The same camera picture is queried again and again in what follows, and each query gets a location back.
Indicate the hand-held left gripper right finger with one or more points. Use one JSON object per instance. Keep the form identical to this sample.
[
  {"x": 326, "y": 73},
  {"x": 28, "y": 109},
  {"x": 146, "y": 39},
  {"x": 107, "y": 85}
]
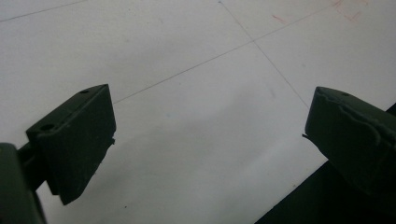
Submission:
[{"x": 351, "y": 140}]

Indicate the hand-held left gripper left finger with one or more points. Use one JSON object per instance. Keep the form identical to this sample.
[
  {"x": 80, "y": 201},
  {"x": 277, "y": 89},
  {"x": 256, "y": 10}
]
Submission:
[{"x": 74, "y": 140}]

